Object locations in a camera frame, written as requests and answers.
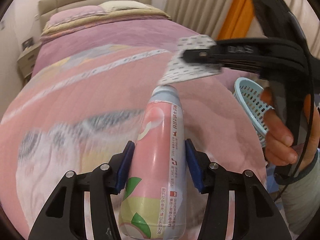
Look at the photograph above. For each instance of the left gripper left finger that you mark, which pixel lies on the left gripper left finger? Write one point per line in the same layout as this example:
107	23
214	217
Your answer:
63	214

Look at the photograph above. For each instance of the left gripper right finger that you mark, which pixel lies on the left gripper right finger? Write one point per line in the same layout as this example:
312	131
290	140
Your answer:
255	214

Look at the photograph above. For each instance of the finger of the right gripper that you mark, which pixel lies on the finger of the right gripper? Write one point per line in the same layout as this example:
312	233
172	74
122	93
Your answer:
240	66
251	48

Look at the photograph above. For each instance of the white polka dot wrapper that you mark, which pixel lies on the white polka dot wrapper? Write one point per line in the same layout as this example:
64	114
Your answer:
191	61

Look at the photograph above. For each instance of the person right hand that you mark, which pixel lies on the person right hand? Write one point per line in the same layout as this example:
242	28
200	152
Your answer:
279	141

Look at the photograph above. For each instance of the light blue plastic basket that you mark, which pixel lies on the light blue plastic basket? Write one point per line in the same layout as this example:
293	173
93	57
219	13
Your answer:
247	93

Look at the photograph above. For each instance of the orange curtain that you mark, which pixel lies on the orange curtain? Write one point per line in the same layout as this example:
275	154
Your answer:
238	20

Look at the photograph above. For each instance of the beige pleated curtain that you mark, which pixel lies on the beige pleated curtain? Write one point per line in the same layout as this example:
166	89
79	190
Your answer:
207	17

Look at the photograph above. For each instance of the pink patterned quilt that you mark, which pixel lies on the pink patterned quilt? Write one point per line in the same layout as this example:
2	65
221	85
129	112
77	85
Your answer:
78	112

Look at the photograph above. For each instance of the purple bed cover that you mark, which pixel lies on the purple bed cover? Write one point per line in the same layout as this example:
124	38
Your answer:
112	32

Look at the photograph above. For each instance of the folded beige blanket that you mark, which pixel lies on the folded beige blanket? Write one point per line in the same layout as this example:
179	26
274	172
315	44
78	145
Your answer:
54	32

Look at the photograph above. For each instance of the white dotted pillow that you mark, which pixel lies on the white dotted pillow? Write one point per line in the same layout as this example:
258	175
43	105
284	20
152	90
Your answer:
111	6

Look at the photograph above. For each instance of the beige bedside table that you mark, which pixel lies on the beige bedside table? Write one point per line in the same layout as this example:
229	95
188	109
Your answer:
27	60

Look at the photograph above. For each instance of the purple pillow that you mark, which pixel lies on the purple pillow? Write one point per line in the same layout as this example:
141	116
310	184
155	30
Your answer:
73	14

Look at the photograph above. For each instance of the small picture frame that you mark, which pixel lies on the small picture frame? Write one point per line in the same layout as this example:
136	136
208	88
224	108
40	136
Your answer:
27	43

